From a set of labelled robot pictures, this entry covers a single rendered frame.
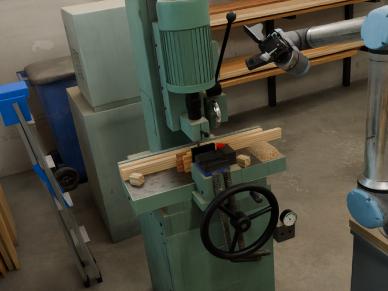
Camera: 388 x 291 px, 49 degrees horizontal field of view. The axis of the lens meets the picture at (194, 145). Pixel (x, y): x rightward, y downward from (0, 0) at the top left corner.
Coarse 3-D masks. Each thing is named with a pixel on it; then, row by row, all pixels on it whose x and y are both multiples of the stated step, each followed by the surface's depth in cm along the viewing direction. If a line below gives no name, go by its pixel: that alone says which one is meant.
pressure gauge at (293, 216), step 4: (284, 212) 166; (288, 212) 166; (292, 212) 166; (280, 216) 167; (284, 216) 166; (288, 216) 166; (292, 216) 167; (296, 216) 167; (280, 220) 168; (284, 220) 166; (288, 220) 167; (292, 220) 167; (284, 224) 166; (288, 224) 167; (292, 224) 168
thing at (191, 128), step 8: (184, 120) 163; (192, 120) 160; (200, 120) 160; (184, 128) 166; (192, 128) 157; (200, 128) 158; (208, 128) 159; (192, 136) 159; (200, 136) 159; (208, 136) 161
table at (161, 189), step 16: (256, 160) 162; (272, 160) 161; (144, 176) 161; (160, 176) 159; (176, 176) 158; (256, 176) 161; (128, 192) 152; (144, 192) 150; (160, 192) 149; (176, 192) 151; (192, 192) 152; (240, 192) 149; (144, 208) 148
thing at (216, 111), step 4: (208, 100) 177; (212, 100) 175; (208, 104) 177; (212, 104) 174; (216, 104) 173; (208, 108) 179; (212, 108) 174; (216, 108) 173; (208, 112) 179; (212, 112) 176; (216, 112) 173; (220, 112) 173; (212, 116) 177; (216, 116) 173; (220, 116) 173; (212, 120) 178; (216, 120) 174; (220, 120) 174; (212, 124) 178; (216, 124) 175; (220, 124) 176
